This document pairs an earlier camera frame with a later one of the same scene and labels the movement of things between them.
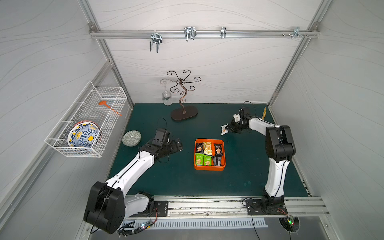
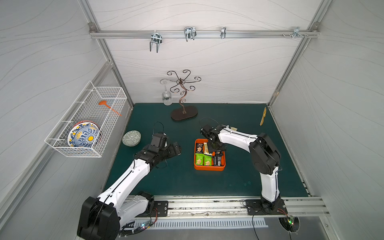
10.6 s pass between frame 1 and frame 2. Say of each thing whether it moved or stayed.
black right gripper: moved
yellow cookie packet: stayed
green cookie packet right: stayed
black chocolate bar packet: stayed
